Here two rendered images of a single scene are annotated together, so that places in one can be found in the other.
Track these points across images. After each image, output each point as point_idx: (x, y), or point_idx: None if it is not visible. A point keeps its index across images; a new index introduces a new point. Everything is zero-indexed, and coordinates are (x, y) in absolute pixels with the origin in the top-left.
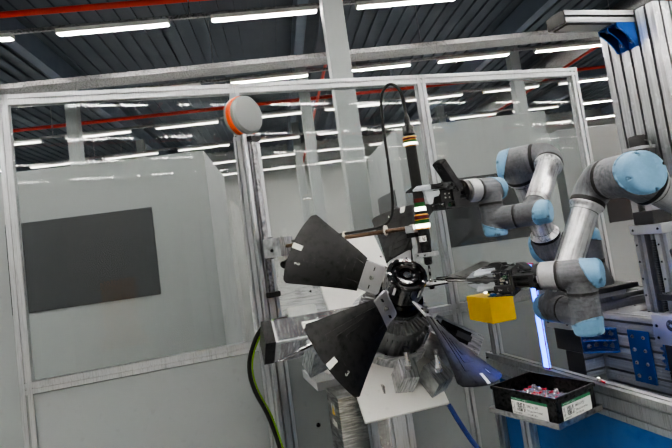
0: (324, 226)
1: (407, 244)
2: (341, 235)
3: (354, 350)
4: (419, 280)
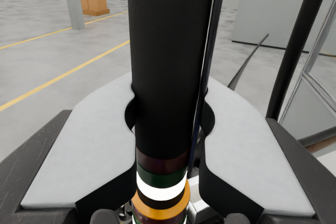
0: (247, 58)
1: (220, 218)
2: (229, 83)
3: None
4: (126, 216)
